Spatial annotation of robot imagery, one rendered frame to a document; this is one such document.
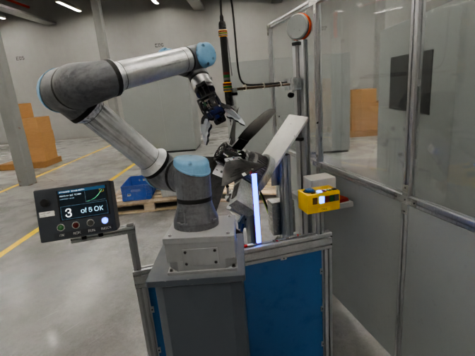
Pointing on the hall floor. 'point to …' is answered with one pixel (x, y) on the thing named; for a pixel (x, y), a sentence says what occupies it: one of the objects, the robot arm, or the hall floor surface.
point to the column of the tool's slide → (303, 150)
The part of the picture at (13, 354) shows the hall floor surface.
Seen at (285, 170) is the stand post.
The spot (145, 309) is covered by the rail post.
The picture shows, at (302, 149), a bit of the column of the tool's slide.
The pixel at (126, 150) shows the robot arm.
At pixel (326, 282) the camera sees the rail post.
